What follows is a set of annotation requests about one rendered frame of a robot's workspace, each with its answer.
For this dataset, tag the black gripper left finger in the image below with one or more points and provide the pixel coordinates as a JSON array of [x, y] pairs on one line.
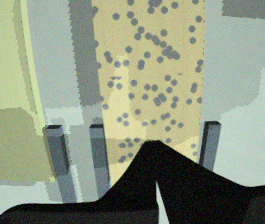
[[132, 200]]

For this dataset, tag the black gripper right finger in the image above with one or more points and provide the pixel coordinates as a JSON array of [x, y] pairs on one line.
[[194, 195]]

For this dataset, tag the tan speckled strip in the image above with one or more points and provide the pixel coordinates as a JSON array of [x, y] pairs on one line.
[[150, 64]]

